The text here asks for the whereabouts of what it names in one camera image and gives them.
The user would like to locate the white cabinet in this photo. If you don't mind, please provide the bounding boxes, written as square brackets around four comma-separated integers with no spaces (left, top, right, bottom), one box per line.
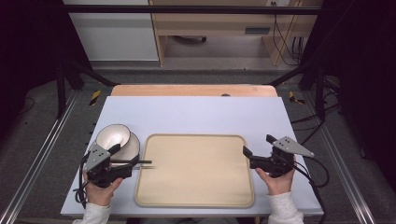
[63,0,160,62]

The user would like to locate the grey label on desk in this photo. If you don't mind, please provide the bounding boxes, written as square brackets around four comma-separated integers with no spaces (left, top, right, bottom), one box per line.
[244,26,272,35]

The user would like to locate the black metal stand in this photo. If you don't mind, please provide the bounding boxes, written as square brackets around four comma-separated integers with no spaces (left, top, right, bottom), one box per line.
[266,58,327,123]
[55,60,120,119]

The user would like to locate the black horizontal frame bar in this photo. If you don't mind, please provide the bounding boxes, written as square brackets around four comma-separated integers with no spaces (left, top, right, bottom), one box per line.
[61,4,322,16]

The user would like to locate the person's left hand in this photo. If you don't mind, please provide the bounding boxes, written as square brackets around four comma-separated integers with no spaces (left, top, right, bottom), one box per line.
[82,174,124,207]

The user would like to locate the black floor cables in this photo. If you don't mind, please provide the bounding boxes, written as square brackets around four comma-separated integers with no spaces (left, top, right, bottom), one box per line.
[290,76,342,147]

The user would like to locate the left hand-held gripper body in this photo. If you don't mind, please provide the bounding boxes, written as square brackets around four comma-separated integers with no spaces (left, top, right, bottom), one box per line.
[82,147,133,189]

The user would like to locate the black curtain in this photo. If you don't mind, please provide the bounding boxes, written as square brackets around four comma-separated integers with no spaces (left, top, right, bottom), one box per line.
[0,0,94,141]
[298,0,396,194]

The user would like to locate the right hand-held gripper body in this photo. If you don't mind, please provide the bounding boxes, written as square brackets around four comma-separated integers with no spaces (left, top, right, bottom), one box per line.
[250,135,316,179]

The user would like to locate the beige tray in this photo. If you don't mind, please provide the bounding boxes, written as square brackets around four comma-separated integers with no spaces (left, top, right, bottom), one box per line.
[134,133,256,209]

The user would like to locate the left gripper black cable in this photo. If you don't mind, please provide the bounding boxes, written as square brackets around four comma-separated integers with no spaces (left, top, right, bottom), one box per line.
[72,154,91,210]

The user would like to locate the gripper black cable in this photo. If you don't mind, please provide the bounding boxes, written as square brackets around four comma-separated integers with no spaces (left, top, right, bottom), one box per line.
[291,156,331,224]
[72,154,91,210]

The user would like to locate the yellow black tape piece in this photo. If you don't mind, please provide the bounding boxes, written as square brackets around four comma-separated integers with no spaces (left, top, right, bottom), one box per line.
[288,91,306,105]
[89,90,103,107]

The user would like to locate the wooden table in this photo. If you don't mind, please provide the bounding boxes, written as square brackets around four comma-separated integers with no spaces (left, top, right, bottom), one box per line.
[110,84,278,98]

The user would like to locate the aluminium rail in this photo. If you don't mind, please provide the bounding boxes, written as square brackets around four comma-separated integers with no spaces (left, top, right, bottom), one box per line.
[302,91,378,224]
[0,89,80,224]

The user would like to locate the hanging black cables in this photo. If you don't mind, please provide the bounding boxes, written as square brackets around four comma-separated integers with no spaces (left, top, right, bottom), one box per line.
[271,13,305,67]

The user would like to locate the black chopstick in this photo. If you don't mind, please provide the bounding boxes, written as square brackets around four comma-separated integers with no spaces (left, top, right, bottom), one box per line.
[111,160,153,165]

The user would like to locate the white bowl with dark rim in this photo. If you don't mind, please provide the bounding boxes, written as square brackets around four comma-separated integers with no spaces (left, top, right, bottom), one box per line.
[95,123,132,152]

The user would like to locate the wooden desk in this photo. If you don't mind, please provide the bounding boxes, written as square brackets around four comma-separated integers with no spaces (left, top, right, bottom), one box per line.
[148,0,324,67]

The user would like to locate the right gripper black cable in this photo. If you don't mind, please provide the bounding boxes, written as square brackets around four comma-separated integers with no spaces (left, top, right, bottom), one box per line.
[291,156,331,224]

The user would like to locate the person's right hand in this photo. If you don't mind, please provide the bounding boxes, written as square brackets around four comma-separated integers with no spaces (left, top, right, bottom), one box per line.
[254,160,297,197]

